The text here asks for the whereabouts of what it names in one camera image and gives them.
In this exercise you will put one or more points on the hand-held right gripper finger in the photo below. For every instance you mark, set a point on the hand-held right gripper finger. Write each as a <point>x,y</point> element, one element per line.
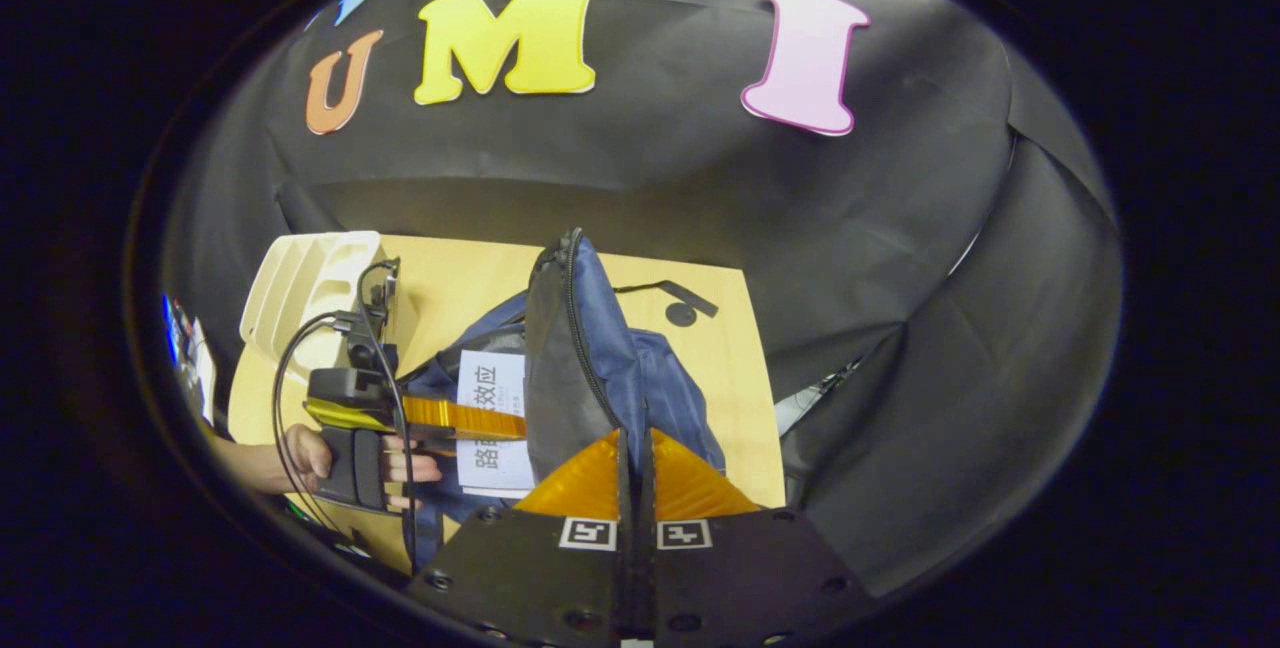
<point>647,488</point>
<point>627,488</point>

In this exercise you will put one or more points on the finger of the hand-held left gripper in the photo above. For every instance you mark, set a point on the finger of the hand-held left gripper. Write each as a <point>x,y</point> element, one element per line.
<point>460,418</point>

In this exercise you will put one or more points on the white book with blue edges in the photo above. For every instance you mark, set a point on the white book with blue edges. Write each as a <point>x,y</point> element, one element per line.
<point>500,468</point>

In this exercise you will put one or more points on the white bookshelf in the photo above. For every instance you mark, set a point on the white bookshelf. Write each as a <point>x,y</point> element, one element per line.
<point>300,278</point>

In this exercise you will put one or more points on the blue schoolbag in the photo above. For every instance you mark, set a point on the blue schoolbag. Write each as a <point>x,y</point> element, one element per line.
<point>600,328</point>

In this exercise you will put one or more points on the black round table grommet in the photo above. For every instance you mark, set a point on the black round table grommet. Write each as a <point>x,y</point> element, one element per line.
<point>682,315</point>

